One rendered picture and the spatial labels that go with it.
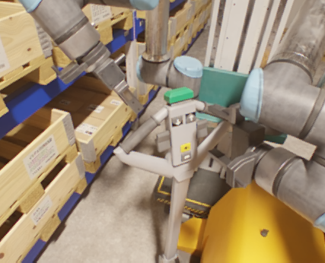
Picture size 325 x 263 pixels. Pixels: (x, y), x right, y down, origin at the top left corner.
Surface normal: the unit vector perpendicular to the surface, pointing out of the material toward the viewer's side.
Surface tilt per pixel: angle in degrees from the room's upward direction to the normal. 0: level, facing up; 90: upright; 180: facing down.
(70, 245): 0
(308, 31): 20
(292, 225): 0
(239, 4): 90
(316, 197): 63
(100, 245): 0
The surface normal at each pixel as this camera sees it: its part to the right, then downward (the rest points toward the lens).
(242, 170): 0.44, 0.35
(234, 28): -0.31, 0.60
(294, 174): -0.66, -0.51
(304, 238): 0.04, -0.77
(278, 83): -0.15, -0.56
